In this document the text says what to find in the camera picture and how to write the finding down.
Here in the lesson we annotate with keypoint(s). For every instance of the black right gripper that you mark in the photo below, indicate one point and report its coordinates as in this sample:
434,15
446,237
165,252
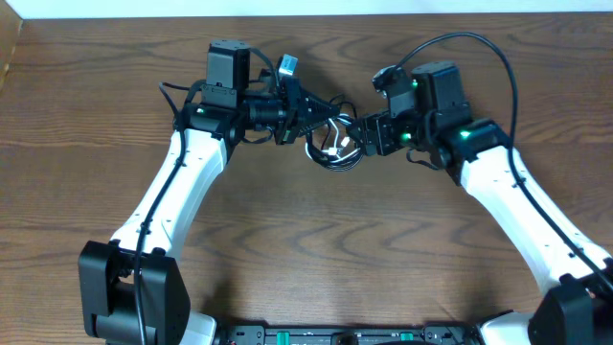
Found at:
375,128

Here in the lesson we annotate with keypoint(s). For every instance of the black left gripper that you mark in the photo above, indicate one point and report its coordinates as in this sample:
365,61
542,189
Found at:
291,111

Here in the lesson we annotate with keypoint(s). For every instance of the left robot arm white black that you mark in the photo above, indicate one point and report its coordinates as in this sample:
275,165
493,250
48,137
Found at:
131,289

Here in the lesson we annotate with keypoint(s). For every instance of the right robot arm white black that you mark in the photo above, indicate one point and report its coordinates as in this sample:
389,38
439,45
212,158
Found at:
428,112

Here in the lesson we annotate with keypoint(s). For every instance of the wooden side panel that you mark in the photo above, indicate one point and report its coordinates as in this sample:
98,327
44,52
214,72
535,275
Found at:
10,29

